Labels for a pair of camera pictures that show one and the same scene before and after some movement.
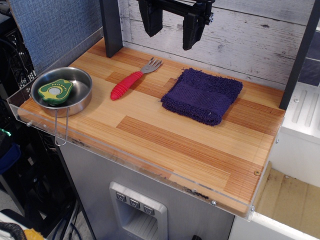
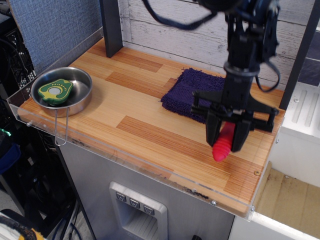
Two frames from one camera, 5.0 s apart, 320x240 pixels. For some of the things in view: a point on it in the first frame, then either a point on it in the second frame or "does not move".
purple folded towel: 201,96 does not move
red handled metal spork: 125,86 -> 223,146
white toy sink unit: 288,206 does not move
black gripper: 182,7 -> 235,97
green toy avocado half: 55,92 does not move
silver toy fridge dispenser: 140,218 does not move
